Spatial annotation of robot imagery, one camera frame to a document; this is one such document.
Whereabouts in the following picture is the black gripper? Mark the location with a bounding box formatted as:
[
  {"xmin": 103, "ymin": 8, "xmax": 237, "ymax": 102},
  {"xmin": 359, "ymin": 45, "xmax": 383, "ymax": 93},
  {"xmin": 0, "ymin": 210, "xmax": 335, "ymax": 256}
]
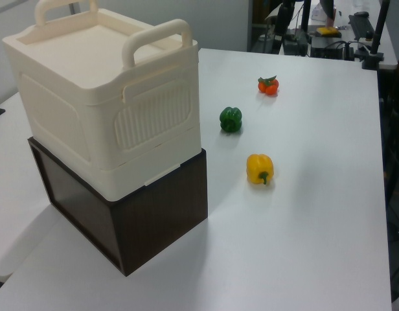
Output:
[{"xmin": 275, "ymin": 5, "xmax": 291, "ymax": 43}]

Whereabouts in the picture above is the thin black pole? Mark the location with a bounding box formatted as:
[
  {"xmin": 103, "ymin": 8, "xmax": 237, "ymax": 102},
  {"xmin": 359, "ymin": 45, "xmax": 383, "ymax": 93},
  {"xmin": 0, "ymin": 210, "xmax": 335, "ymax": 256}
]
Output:
[{"xmin": 301, "ymin": 0, "xmax": 310, "ymax": 32}]

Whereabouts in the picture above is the orange tomato cluster with leaves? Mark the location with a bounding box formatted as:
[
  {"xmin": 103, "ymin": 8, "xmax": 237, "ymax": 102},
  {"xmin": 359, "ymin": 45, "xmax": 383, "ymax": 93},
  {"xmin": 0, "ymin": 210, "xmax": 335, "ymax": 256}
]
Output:
[{"xmin": 257, "ymin": 74, "xmax": 280, "ymax": 97}]

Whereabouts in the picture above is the black equipment box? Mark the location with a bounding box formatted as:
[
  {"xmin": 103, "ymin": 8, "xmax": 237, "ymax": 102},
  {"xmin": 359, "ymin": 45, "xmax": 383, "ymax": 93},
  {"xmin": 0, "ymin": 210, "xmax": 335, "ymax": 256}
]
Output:
[{"xmin": 310, "ymin": 34, "xmax": 356, "ymax": 62}]

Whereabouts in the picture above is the black keyboard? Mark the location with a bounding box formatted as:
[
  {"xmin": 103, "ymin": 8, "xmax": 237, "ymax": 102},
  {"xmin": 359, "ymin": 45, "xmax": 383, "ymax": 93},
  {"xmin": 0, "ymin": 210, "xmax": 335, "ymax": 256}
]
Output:
[{"xmin": 348, "ymin": 14, "xmax": 377, "ymax": 42}]

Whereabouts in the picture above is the green bell pepper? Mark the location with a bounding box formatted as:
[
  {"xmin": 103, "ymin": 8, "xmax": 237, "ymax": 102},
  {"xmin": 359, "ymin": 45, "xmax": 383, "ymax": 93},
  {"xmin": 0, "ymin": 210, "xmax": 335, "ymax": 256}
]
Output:
[{"xmin": 218, "ymin": 106, "xmax": 244, "ymax": 133}]

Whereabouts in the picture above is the black pole with clamp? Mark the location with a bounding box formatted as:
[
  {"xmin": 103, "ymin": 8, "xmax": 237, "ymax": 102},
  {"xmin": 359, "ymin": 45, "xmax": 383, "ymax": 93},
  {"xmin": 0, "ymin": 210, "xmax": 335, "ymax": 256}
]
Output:
[{"xmin": 361, "ymin": 0, "xmax": 391, "ymax": 71}]

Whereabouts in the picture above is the yellow bell pepper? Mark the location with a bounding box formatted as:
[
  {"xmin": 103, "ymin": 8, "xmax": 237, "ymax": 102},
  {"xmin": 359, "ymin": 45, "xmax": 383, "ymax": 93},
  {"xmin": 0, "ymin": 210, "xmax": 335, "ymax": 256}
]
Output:
[{"xmin": 245, "ymin": 153, "xmax": 275, "ymax": 186}]

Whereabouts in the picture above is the cream white toaster oven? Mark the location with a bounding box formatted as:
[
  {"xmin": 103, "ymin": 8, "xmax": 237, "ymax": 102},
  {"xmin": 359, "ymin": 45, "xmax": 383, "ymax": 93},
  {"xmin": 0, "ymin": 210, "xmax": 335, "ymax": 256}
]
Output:
[{"xmin": 1, "ymin": 0, "xmax": 200, "ymax": 200}]

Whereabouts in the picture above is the dark brown wooden box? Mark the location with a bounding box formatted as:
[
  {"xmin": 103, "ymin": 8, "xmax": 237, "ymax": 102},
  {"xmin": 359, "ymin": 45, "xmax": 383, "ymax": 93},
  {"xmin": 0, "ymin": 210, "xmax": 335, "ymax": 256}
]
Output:
[{"xmin": 27, "ymin": 135, "xmax": 209, "ymax": 277}]

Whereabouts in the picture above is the dark chair frame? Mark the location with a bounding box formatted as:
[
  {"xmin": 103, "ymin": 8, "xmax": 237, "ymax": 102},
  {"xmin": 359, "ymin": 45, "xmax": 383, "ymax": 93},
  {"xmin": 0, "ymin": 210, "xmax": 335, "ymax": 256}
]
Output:
[{"xmin": 379, "ymin": 47, "xmax": 399, "ymax": 311}]

